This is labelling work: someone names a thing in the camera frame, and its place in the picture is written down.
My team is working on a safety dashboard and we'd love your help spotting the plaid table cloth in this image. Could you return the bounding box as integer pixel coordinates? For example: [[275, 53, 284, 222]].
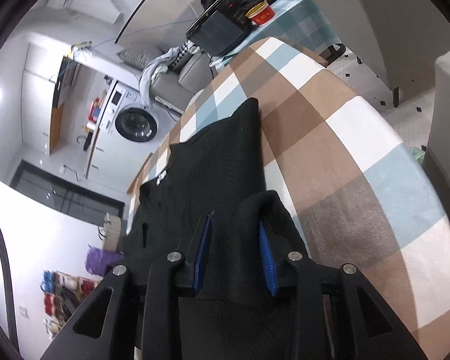
[[126, 0, 450, 360]]

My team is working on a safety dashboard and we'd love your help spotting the black knit sweater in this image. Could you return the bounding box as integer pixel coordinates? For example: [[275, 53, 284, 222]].
[[123, 98, 305, 359]]

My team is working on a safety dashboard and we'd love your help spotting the grey sofa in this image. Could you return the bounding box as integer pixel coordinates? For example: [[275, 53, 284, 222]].
[[118, 41, 217, 114]]

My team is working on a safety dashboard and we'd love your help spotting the light grey garment on sofa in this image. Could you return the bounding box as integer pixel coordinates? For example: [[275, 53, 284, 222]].
[[139, 46, 180, 108]]

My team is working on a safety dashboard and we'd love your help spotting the purple paper bag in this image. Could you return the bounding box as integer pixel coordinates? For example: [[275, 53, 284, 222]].
[[85, 246, 123, 277]]

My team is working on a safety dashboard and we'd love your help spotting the black cable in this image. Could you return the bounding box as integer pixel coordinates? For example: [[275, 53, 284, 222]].
[[0, 197, 20, 346]]

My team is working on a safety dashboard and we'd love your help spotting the red instant noodle cup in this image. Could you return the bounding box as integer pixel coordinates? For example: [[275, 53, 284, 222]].
[[245, 2, 275, 26]]

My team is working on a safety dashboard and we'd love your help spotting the woven laundry basket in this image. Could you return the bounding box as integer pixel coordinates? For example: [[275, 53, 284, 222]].
[[98, 213, 122, 252]]

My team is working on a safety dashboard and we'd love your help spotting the white washing machine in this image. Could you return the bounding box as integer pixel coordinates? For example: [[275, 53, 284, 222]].
[[97, 78, 174, 147]]

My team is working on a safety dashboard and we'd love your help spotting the black air fryer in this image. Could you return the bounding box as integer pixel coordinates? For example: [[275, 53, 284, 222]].
[[185, 0, 252, 57]]

